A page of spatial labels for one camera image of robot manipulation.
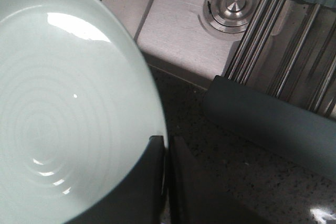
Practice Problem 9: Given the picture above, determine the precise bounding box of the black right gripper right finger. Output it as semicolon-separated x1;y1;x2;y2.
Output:
170;136;236;223

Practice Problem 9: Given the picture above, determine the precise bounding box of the round steel sink drain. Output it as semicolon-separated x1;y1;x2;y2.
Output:
203;0;261;34

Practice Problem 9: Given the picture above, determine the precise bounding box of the light green round plate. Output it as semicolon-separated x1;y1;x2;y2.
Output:
1;0;168;223

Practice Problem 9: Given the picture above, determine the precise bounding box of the stainless steel sink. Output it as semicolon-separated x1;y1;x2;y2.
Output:
101;0;245;88

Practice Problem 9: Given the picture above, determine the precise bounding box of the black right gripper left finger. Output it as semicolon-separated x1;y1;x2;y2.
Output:
68;135;165;223

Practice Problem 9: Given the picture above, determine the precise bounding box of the teal roll-up drying rack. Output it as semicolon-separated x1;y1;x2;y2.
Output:
203;0;335;180

